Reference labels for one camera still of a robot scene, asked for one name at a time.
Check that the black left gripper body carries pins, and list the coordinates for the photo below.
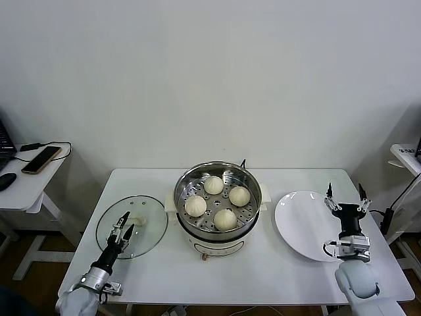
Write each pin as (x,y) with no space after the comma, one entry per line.
(107,256)

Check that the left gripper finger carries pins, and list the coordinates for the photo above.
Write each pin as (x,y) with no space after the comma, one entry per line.
(127,234)
(117,226)

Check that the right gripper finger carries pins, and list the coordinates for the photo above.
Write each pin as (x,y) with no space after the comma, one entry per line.
(332,203)
(364,202)

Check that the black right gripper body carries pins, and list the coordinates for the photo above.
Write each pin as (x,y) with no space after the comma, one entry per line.
(350,217)

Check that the round glass pot lid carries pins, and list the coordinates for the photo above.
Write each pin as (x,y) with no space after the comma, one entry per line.
(144,237)

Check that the white steamed baozi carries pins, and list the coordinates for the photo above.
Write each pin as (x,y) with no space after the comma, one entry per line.
(213,185)
(195,206)
(225,220)
(239,195)

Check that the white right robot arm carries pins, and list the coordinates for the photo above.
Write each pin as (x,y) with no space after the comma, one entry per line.
(355,279)

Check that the stainless steel steamer basket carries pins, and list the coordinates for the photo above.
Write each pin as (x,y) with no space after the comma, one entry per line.
(184,184)

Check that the white round plate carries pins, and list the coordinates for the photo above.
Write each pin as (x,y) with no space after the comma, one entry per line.
(302,224)

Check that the white side table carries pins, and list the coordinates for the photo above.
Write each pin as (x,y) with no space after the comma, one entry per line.
(408,166)
(19,197)

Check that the white paper label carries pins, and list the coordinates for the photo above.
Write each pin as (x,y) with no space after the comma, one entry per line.
(406,150)

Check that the black screen device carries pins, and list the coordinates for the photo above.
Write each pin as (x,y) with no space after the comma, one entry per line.
(418,148)

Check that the white electric cooker base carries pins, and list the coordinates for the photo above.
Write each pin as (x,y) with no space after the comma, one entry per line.
(217,245)

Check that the gold smartphone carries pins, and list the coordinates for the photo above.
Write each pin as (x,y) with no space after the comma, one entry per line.
(41,160)

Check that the black computer mouse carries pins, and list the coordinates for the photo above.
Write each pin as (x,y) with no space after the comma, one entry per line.
(7,181)

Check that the black laptop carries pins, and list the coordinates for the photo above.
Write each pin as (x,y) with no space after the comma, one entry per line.
(5,141)

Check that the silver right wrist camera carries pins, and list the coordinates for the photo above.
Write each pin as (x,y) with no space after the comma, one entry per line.
(355,245)

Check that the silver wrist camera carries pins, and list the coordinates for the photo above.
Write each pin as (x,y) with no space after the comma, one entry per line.
(113,288)
(355,245)

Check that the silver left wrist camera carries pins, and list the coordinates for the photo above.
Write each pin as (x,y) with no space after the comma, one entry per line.
(113,288)

